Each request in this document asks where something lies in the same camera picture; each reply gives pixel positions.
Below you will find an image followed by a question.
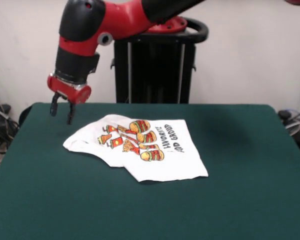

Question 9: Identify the black rounded chair part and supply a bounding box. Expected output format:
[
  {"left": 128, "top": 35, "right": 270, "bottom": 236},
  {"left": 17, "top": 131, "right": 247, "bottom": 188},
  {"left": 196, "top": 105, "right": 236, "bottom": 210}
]
[{"left": 19, "top": 104, "right": 33, "bottom": 126}]

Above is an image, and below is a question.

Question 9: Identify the white printed T-shirt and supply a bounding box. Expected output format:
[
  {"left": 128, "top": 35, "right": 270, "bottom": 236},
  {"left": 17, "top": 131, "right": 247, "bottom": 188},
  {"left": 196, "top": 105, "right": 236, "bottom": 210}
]
[{"left": 62, "top": 114, "right": 210, "bottom": 183}]

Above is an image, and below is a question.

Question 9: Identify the black cable tangle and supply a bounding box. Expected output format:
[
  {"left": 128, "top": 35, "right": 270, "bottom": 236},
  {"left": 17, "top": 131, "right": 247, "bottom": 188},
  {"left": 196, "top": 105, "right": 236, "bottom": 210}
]
[{"left": 0, "top": 79, "right": 20, "bottom": 153}]

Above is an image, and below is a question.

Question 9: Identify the dark green table cloth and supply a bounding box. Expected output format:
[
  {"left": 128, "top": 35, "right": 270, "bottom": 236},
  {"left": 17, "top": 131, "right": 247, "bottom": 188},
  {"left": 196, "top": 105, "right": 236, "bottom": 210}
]
[{"left": 0, "top": 101, "right": 300, "bottom": 240}]

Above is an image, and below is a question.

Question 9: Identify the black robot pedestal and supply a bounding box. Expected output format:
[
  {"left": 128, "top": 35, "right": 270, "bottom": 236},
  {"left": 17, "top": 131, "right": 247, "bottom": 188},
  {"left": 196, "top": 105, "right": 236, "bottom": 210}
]
[{"left": 109, "top": 16, "right": 210, "bottom": 105}]

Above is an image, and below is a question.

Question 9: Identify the grey swivel chair base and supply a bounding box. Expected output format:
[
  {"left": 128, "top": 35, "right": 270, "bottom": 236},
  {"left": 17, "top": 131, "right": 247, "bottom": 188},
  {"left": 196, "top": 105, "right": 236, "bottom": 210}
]
[{"left": 284, "top": 121, "right": 300, "bottom": 137}]

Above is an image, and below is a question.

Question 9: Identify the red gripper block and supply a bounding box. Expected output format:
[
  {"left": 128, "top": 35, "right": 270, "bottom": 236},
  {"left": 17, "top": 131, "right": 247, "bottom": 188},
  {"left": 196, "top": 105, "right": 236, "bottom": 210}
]
[{"left": 46, "top": 73, "right": 93, "bottom": 126}]

